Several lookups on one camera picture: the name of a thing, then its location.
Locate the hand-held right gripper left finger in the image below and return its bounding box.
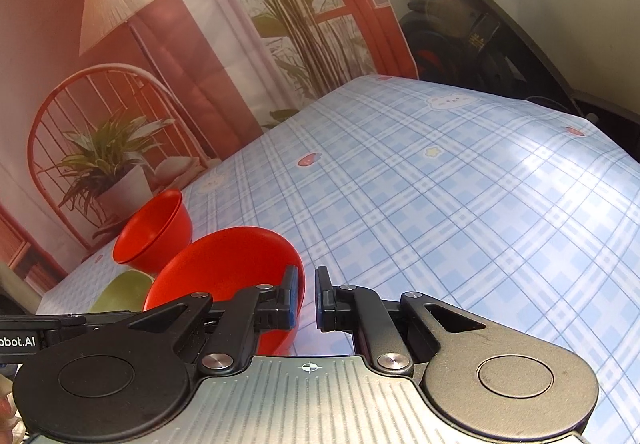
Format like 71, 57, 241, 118
125, 266, 306, 377

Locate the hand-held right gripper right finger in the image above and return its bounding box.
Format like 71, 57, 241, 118
315, 266, 501, 376

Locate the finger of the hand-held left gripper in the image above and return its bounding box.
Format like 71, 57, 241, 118
0, 311, 135, 350

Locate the green square plate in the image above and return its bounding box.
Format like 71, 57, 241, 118
89, 270, 157, 315

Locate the red plastic bowl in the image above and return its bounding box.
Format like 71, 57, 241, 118
142, 226, 305, 356
112, 189, 194, 275

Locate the person's left hand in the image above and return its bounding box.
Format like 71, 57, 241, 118
0, 376, 23, 435

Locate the blue plaid tablecloth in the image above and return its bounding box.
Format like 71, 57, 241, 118
37, 74, 640, 444

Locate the printed room scene backdrop cloth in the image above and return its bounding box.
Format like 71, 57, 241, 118
0, 0, 419, 285

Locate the black exercise bike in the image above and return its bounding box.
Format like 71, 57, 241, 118
387, 0, 640, 145

